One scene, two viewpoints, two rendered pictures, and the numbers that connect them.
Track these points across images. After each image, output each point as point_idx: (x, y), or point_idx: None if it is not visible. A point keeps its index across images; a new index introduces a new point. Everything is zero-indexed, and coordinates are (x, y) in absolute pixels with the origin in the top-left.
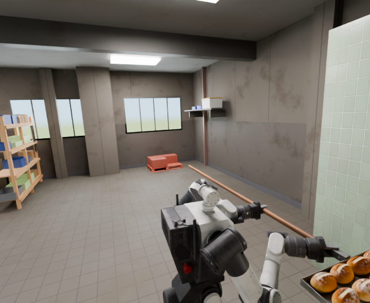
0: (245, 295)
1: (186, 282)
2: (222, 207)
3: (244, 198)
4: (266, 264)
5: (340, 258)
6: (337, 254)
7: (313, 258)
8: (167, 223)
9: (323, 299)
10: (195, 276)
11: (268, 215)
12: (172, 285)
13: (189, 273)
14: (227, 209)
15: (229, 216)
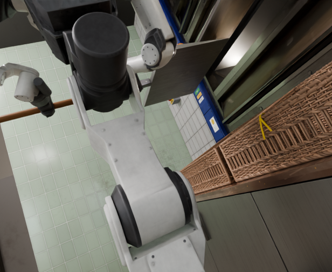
0: (163, 13)
1: (110, 4)
2: (15, 65)
3: (7, 114)
4: (131, 57)
5: (147, 81)
6: (143, 80)
7: (137, 82)
8: None
9: (178, 45)
10: (113, 3)
11: (63, 103)
12: (73, 39)
13: None
14: (27, 66)
15: (33, 78)
